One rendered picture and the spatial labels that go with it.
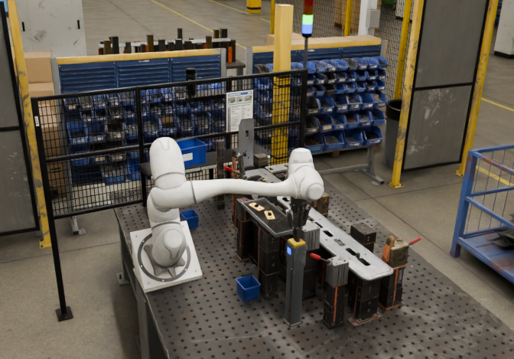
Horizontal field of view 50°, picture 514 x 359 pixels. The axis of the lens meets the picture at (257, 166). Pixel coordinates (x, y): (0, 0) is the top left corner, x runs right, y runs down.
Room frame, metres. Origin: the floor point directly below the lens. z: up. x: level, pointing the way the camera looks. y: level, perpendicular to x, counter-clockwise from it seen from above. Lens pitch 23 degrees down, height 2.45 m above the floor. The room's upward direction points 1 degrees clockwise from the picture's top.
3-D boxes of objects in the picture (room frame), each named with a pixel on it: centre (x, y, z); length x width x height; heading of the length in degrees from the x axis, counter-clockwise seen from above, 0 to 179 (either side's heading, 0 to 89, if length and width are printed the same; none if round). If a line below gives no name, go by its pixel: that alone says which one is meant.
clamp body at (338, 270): (2.22, -0.39, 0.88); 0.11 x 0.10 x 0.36; 118
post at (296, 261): (2.23, -0.19, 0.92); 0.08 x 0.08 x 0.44; 28
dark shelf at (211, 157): (3.52, 0.34, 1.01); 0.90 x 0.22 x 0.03; 118
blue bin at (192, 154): (3.43, 0.51, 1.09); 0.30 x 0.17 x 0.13; 124
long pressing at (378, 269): (2.80, -0.27, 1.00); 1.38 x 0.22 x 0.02; 28
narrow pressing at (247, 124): (3.47, 0.07, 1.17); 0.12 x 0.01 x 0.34; 118
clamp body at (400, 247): (2.39, -0.70, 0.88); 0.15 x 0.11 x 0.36; 118
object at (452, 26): (5.59, -1.90, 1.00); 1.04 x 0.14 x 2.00; 112
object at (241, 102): (3.77, 0.13, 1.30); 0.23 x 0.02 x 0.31; 118
